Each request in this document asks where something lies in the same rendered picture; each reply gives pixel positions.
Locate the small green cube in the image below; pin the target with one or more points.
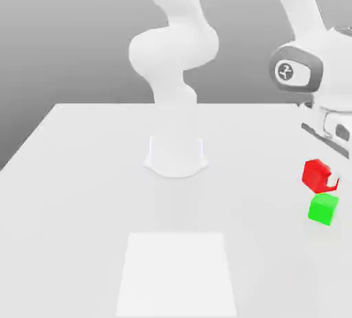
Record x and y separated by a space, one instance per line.
321 209

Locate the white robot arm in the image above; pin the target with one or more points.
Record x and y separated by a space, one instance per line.
176 48

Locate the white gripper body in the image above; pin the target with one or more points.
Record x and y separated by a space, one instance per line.
324 145

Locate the small red cube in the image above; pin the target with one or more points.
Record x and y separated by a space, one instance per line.
315 176

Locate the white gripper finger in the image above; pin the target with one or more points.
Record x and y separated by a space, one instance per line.
332 179

